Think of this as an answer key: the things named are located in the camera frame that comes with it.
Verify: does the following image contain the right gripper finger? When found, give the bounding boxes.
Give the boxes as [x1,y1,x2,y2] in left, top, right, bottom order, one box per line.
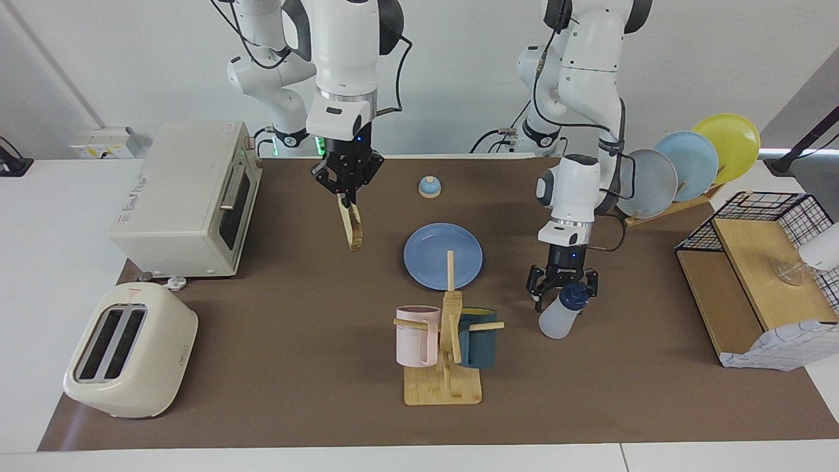
[313,161,348,207]
[349,154,385,205]

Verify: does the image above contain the translucent squeeze bottle blue cap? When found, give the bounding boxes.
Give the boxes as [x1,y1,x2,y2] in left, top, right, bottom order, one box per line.
[539,282,589,340]

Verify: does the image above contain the toasted bread slice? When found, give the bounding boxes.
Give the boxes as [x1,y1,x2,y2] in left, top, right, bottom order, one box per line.
[338,197,363,252]

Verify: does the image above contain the wooden plate rack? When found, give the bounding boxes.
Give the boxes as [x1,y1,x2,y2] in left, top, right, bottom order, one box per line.
[623,182,725,227]

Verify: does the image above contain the grey round plate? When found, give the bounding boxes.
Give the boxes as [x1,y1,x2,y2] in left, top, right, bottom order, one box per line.
[616,149,678,219]

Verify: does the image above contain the light blue round plate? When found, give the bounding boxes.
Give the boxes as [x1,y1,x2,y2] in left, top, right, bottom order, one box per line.
[654,131,719,203]

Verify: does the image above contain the yellow round plate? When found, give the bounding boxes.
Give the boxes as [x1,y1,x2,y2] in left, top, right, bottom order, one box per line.
[692,113,761,186]

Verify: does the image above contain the dark teal mug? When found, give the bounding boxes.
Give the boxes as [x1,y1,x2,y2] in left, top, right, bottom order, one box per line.
[457,307,499,369]

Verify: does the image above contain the pink mug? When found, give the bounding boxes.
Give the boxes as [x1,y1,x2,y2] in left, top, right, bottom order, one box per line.
[395,305,441,368]

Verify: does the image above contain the wooden mug tree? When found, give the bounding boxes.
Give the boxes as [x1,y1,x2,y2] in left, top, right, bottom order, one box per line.
[393,250,505,406]

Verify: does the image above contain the white toaster oven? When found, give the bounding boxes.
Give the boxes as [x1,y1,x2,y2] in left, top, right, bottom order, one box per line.
[109,121,263,279]

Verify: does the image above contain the wooden two-tier shelf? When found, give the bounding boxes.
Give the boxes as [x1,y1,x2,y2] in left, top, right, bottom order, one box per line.
[675,216,839,358]

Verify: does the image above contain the brown table mat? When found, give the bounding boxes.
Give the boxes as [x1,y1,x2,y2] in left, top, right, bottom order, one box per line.
[37,156,839,452]

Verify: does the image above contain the clear glass cup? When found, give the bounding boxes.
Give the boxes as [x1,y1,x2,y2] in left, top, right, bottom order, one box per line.
[777,258,817,287]

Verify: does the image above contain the white grid patterned liner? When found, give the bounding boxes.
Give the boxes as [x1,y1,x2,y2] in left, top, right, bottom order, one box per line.
[719,320,839,372]

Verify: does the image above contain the white cylindrical object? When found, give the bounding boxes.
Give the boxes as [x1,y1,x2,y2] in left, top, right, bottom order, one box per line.
[798,222,839,271]

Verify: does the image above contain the cream toaster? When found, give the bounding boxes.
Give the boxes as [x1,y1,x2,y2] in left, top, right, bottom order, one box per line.
[63,282,199,419]

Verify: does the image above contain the black desk clamp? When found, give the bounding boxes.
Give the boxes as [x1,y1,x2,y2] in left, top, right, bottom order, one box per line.
[0,136,33,178]

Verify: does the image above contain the black wire basket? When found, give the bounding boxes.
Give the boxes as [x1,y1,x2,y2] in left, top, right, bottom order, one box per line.
[675,191,839,315]

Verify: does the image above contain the white wall socket box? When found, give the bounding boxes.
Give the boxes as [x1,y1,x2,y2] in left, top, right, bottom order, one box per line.
[71,127,142,160]

